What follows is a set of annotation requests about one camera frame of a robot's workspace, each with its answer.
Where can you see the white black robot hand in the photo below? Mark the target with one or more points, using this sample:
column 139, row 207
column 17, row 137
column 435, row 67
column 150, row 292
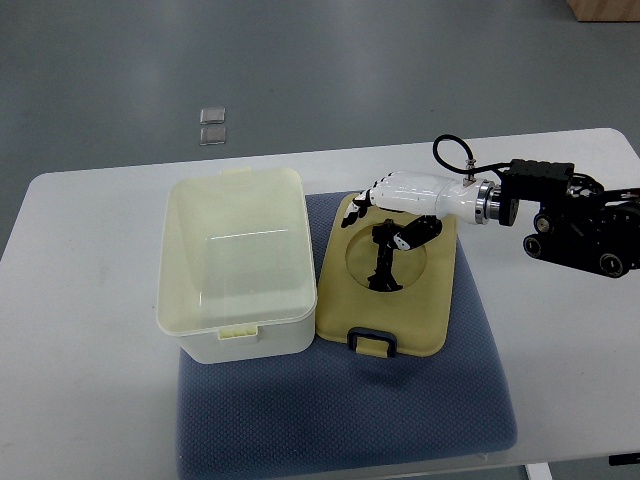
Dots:
column 430, row 196

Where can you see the yellow storage box lid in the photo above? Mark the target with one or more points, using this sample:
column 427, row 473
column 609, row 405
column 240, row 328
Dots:
column 386, row 282

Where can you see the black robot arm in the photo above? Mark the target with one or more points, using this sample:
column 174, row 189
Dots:
column 580, row 224

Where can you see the white storage box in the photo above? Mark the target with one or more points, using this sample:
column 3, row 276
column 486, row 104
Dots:
column 237, row 278

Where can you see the wooden box corner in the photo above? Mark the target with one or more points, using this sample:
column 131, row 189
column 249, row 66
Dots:
column 605, row 10

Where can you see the lower metal floor plate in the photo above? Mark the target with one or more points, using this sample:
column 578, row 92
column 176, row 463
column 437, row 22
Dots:
column 212, row 135

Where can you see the blue quilted mat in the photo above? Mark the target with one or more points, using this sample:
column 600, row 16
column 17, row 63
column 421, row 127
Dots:
column 328, row 408

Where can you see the white table leg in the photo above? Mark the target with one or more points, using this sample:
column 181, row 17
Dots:
column 538, row 471

